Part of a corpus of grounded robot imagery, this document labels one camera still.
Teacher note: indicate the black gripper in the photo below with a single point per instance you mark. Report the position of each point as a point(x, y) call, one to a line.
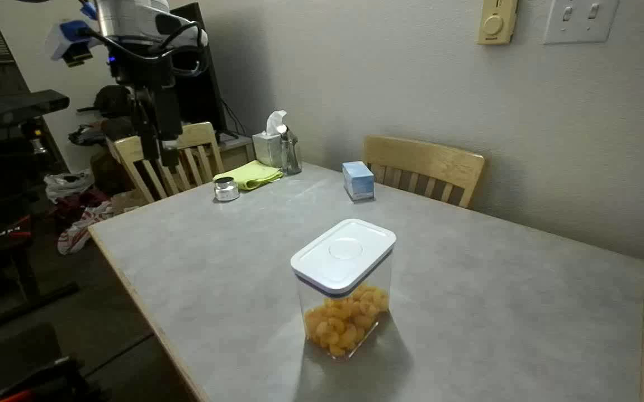
point(152, 99)

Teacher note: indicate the white square container lid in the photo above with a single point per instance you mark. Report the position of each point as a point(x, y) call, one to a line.
point(343, 258)

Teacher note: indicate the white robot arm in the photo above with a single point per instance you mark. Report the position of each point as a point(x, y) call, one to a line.
point(151, 50)

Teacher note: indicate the clear plastic container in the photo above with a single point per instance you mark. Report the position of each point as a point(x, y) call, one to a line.
point(310, 298)

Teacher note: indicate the black monitor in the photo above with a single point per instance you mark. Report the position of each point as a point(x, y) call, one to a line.
point(200, 95)

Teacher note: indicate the wooden chair at table end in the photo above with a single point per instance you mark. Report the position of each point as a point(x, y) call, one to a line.
point(192, 161)

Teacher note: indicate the yellow-green cloth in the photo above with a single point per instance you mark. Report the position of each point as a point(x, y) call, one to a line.
point(252, 176)

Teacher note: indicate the tissue box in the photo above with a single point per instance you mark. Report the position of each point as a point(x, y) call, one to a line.
point(270, 142)

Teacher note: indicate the clear glass utensil holder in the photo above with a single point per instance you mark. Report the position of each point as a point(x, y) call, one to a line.
point(290, 150)

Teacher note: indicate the small blue box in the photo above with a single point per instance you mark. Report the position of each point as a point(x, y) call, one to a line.
point(358, 179)

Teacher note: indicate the orange snack pieces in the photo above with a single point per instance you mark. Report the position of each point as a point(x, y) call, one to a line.
point(340, 325)

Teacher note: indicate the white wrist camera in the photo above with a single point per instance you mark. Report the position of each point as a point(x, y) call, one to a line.
point(69, 41)

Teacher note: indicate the wooden chair by wall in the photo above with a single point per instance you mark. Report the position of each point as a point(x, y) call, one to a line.
point(434, 170)

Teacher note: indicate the beige wall thermostat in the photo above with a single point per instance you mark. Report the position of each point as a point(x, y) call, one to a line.
point(498, 21)

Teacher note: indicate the white light switch plate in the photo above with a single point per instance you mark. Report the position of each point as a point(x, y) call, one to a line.
point(580, 21)

